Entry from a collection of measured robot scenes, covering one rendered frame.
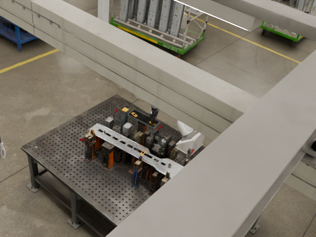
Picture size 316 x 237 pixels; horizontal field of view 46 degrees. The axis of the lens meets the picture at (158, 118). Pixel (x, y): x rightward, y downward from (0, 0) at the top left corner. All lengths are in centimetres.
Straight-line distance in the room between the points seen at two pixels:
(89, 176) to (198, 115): 342
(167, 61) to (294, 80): 31
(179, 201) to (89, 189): 367
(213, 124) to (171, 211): 43
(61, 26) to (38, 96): 550
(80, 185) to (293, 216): 285
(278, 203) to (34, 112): 393
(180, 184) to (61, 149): 408
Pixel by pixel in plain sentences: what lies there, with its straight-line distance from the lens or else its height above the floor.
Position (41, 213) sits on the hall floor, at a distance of 481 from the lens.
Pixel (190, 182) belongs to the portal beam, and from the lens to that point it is 47.
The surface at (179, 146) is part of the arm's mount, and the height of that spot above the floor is 76.
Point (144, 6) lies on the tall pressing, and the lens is 839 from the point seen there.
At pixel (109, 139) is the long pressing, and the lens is 419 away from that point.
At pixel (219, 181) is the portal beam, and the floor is 349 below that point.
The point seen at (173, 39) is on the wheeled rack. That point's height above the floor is 28.
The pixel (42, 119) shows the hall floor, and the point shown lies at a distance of 608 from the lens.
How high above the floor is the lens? 383
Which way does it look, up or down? 38 degrees down
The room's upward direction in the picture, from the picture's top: 9 degrees clockwise
